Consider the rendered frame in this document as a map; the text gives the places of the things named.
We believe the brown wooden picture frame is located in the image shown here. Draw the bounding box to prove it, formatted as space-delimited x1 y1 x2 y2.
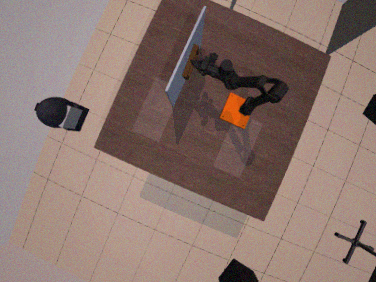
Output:
182 44 199 80

